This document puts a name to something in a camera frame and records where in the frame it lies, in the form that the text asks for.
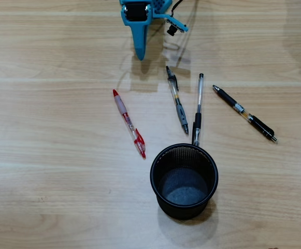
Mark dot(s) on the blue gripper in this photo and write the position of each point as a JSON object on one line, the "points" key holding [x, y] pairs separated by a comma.
{"points": [[135, 13]]}

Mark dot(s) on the grey grip clear pen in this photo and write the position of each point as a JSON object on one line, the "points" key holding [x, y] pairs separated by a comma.
{"points": [[180, 110]]}

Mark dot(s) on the red clear pen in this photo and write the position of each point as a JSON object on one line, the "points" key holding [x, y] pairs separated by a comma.
{"points": [[129, 124]]}

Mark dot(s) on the black capped clear pen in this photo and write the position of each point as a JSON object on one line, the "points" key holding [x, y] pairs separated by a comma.
{"points": [[197, 119]]}

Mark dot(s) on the black retractable pen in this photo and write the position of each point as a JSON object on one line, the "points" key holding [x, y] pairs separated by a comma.
{"points": [[228, 98]]}

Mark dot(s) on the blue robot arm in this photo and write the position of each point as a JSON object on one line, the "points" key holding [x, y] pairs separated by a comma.
{"points": [[162, 5]]}

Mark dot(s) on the black mesh pen holder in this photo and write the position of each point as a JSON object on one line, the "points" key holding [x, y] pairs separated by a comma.
{"points": [[184, 186]]}

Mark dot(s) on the wrist camera on blue mount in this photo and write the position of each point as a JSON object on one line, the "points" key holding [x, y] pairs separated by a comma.
{"points": [[177, 24]]}

